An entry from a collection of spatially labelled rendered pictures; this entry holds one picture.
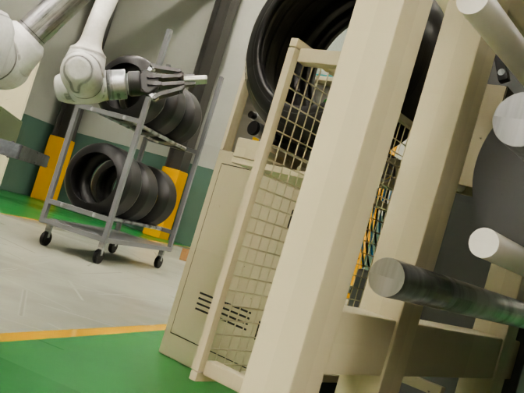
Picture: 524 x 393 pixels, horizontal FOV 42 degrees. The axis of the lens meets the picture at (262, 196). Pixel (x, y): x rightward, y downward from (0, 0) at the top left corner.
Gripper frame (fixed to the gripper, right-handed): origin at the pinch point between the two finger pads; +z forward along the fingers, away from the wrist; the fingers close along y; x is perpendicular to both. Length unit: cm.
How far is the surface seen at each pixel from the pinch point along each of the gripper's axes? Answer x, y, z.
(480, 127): 17, 31, 77
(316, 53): 70, 38, 19
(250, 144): 0.6, 23.2, 14.0
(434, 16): 31, 3, 65
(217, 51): -825, -546, 105
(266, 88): 7.0, 8.4, 20.0
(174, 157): -906, -391, 18
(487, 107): 20, 26, 80
